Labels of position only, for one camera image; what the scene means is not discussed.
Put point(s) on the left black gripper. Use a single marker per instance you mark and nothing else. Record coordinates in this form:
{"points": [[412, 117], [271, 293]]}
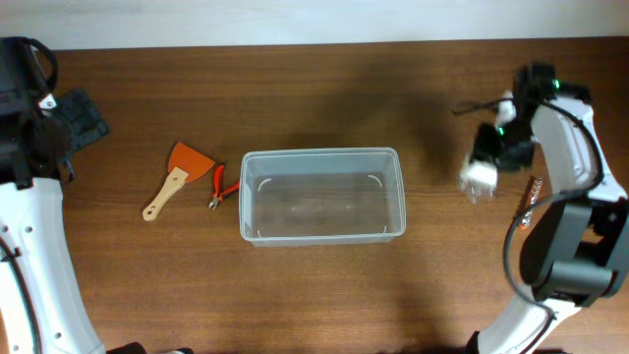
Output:
{"points": [[81, 102]]}

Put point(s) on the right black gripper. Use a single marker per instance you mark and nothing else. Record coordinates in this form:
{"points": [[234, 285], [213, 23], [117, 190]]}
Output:
{"points": [[481, 150]]}

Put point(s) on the clear case coloured bits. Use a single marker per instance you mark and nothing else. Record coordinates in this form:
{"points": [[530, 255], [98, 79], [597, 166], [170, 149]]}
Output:
{"points": [[478, 180]]}

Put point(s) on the orange socket bit rail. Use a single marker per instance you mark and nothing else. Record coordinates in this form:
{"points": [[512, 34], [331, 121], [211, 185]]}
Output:
{"points": [[530, 197]]}

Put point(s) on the orange scraper wooden handle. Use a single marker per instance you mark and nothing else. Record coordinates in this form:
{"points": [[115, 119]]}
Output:
{"points": [[185, 165]]}

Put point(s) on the red handled pliers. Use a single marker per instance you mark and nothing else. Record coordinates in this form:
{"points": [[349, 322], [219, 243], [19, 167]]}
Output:
{"points": [[220, 192]]}

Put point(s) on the clear plastic container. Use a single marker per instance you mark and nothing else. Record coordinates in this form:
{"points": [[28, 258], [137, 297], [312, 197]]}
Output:
{"points": [[321, 196]]}

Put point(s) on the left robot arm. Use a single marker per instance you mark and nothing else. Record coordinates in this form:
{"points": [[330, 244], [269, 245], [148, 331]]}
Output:
{"points": [[42, 310]]}

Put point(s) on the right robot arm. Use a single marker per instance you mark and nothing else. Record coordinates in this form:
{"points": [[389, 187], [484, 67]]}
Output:
{"points": [[560, 253]]}

